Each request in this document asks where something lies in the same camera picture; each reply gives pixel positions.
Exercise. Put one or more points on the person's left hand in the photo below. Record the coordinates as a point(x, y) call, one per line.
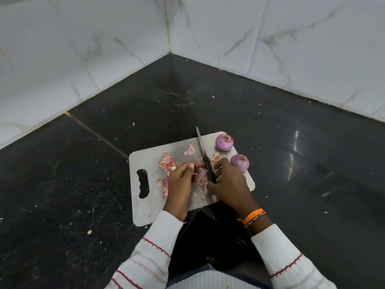
point(179, 189)

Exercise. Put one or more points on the person's right hand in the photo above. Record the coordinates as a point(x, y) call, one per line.
point(231, 186)

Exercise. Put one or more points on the onion peel piece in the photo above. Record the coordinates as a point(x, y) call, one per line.
point(189, 150)
point(167, 162)
point(202, 182)
point(216, 156)
point(163, 185)

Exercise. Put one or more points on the purple onion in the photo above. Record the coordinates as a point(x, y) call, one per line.
point(239, 163)
point(224, 142)

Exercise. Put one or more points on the person's left forearm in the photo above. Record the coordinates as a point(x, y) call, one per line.
point(150, 255)

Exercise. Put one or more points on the person's right forearm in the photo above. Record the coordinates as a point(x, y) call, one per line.
point(285, 261)

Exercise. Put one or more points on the orange thread wristband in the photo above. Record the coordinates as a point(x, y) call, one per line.
point(252, 215)

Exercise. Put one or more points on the steel cutting board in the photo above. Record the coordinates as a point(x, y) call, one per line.
point(147, 159)

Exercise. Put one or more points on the blue denim trousers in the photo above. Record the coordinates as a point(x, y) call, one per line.
point(186, 272)

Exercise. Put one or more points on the white red striped sweater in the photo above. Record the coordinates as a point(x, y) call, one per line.
point(210, 281)

